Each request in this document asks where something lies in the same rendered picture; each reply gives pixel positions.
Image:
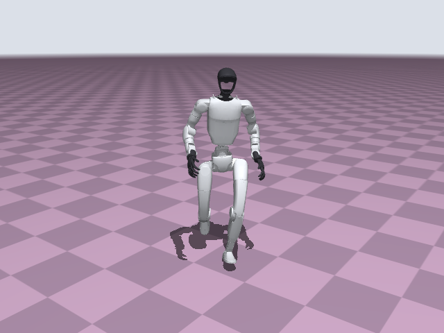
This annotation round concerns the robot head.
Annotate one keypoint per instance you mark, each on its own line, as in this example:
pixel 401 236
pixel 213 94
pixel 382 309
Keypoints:
pixel 226 75

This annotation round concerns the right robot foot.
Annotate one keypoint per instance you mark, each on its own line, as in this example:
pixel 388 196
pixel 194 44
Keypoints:
pixel 205 228

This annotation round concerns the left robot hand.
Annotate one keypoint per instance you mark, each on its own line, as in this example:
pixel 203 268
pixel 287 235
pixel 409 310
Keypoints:
pixel 258 159

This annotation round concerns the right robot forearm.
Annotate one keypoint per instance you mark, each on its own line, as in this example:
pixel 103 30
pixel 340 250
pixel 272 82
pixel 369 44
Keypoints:
pixel 188 140

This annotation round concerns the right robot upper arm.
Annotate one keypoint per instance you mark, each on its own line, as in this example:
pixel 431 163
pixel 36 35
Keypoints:
pixel 201 106

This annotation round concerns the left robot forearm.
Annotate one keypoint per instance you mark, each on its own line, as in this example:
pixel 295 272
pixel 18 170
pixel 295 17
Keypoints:
pixel 254 142

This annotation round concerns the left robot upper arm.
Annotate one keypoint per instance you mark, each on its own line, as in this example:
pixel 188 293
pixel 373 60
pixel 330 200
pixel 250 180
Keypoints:
pixel 249 114

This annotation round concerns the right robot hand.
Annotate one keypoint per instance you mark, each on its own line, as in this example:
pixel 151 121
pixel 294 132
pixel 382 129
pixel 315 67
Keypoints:
pixel 191 166

